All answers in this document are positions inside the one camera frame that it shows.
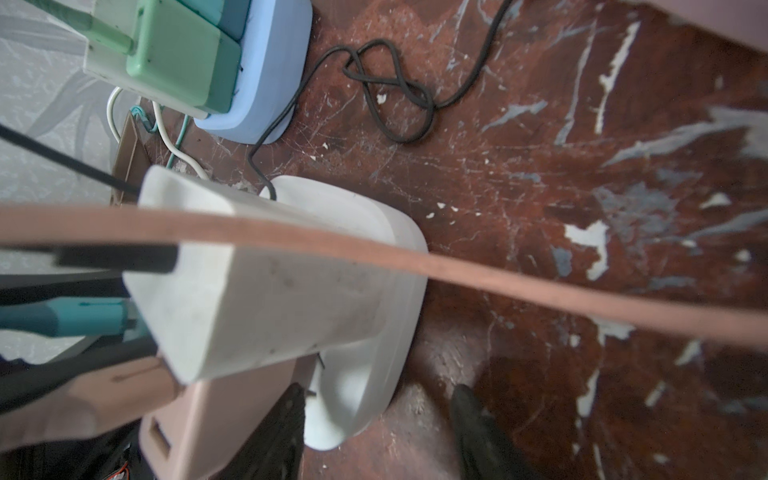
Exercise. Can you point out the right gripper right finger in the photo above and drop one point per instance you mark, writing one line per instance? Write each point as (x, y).
(484, 450)

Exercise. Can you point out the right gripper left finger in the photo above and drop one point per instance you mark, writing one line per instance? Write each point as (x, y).
(275, 449)

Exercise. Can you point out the pink charger plug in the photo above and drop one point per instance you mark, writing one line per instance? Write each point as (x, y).
(201, 431)

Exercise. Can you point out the white power socket block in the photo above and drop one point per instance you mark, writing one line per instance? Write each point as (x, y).
(354, 383)

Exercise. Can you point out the white charger plug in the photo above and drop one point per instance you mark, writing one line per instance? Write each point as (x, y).
(225, 309)

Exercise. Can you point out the teal charger plug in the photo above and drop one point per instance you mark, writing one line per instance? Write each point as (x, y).
(76, 316)

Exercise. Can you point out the blue power socket block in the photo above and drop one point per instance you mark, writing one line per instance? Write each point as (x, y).
(274, 50)

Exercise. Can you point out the green charger on blue block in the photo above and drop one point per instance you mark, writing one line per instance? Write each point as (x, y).
(186, 53)

